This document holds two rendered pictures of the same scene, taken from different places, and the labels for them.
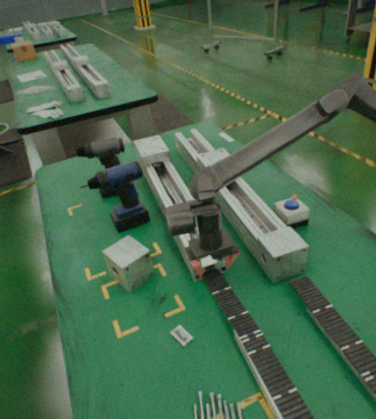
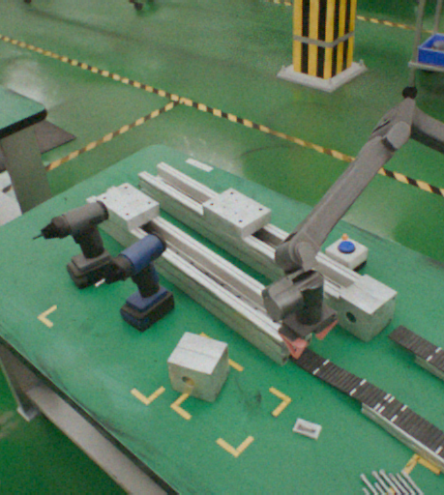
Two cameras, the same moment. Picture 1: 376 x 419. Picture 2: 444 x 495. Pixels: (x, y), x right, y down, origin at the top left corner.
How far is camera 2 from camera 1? 0.60 m
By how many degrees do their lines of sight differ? 20
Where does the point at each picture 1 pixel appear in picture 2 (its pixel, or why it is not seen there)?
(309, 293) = (413, 342)
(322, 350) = not seen: outside the picture
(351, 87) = (407, 115)
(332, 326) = not seen: outside the picture
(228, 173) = (321, 234)
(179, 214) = (286, 293)
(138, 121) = (16, 152)
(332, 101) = (399, 135)
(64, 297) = (131, 434)
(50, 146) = not seen: outside the picture
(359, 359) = not seen: outside the picture
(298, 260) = (388, 310)
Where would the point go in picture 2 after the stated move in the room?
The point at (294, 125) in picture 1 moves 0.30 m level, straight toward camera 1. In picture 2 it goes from (367, 166) to (424, 251)
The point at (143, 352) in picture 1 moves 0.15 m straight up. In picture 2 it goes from (276, 460) to (276, 414)
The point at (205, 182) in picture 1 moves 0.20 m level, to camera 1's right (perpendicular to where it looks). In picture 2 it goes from (307, 250) to (387, 218)
